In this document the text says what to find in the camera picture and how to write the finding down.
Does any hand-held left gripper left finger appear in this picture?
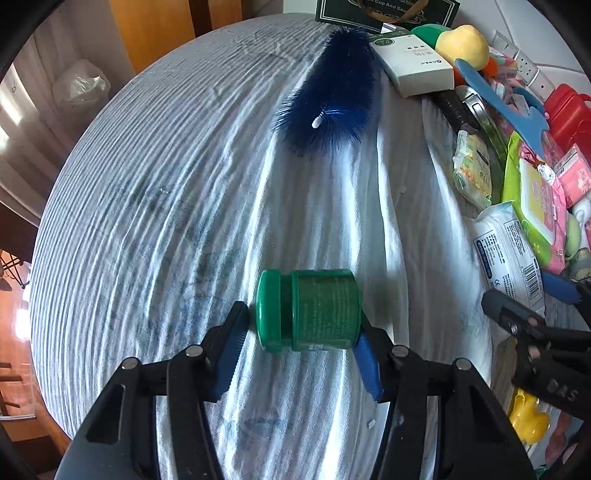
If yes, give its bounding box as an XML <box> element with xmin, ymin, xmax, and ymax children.
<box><xmin>54</xmin><ymin>301</ymin><xmax>252</xmax><ymax>480</ymax></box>

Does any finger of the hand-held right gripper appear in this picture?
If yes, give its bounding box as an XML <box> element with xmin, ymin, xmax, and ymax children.
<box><xmin>540</xmin><ymin>272</ymin><xmax>591</xmax><ymax>306</ymax></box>
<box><xmin>481</xmin><ymin>290</ymin><xmax>551</xmax><ymax>339</ymax></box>

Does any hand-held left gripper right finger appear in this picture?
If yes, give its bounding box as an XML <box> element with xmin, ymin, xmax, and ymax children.
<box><xmin>353</xmin><ymin>318</ymin><xmax>536</xmax><ymax>480</ymax></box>

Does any white sachet packet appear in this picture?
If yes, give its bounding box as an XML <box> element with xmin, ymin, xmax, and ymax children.
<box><xmin>471</xmin><ymin>203</ymin><xmax>546</xmax><ymax>315</ymax></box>

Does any small green jar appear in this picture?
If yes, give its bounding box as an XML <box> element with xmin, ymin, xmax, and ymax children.
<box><xmin>255</xmin><ymin>268</ymin><xmax>362</xmax><ymax>354</ymax></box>

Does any pink packet strip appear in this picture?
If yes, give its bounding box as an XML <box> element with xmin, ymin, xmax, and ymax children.
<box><xmin>545</xmin><ymin>411</ymin><xmax>583</xmax><ymax>468</ymax></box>

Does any green pink wet wipes pack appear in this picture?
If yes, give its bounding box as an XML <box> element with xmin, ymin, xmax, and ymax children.
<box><xmin>501</xmin><ymin>131</ymin><xmax>568</xmax><ymax>273</ymax></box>

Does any pale yellow packet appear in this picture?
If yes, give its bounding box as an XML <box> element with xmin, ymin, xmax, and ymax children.
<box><xmin>451</xmin><ymin>131</ymin><xmax>494</xmax><ymax>208</ymax></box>

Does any blue plastic hanger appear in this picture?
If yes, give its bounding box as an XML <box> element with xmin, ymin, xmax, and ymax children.
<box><xmin>455</xmin><ymin>58</ymin><xmax>552</xmax><ymax>160</ymax></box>

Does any red plastic toy suitcase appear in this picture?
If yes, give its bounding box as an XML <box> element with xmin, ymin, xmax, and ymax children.
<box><xmin>542</xmin><ymin>83</ymin><xmax>591</xmax><ymax>153</ymax></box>

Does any black silver tool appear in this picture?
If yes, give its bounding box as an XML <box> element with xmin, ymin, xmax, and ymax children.
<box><xmin>436</xmin><ymin>85</ymin><xmax>509</xmax><ymax>185</ymax></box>

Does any white cardboard box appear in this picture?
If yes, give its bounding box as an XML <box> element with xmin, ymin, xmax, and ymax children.
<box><xmin>369</xmin><ymin>28</ymin><xmax>455</xmax><ymax>97</ymax></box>

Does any yellow duck plush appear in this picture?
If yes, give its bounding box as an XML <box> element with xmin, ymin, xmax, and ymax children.
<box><xmin>411</xmin><ymin>24</ymin><xmax>502</xmax><ymax>77</ymax></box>

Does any blue bottle brush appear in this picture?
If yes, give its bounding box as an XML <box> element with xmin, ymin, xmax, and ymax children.
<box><xmin>272</xmin><ymin>25</ymin><xmax>384</xmax><ymax>153</ymax></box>

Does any light curtain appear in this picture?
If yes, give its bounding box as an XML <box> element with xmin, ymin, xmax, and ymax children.
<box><xmin>0</xmin><ymin>28</ymin><xmax>61</xmax><ymax>222</ymax></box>

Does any black gift box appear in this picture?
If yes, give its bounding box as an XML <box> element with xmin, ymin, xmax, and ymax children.
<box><xmin>315</xmin><ymin>0</ymin><xmax>462</xmax><ymax>26</ymax></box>

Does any clear plastic bag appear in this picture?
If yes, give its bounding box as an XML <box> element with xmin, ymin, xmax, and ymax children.
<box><xmin>52</xmin><ymin>59</ymin><xmax>112</xmax><ymax>109</ymax></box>

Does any wooden wall frame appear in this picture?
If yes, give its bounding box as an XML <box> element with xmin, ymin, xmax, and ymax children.
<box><xmin>108</xmin><ymin>0</ymin><xmax>243</xmax><ymax>75</ymax></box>

